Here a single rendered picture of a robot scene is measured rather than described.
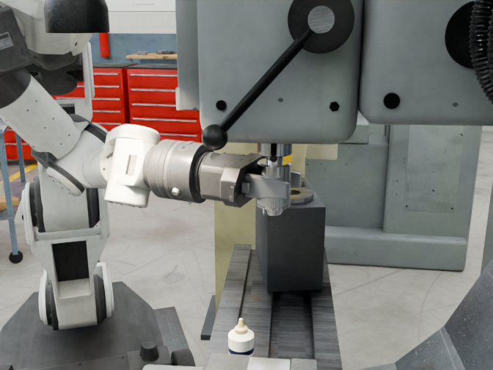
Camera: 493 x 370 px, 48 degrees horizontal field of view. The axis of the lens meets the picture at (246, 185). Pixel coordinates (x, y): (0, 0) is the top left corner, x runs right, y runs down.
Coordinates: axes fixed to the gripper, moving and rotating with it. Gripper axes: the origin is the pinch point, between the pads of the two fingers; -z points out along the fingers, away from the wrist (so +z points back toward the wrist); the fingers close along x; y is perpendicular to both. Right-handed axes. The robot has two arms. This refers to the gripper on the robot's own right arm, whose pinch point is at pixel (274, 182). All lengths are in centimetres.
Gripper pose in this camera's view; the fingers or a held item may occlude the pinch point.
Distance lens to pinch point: 77.5
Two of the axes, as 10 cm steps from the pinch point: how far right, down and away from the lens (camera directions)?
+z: -9.2, -1.2, 3.7
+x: 3.9, -2.6, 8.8
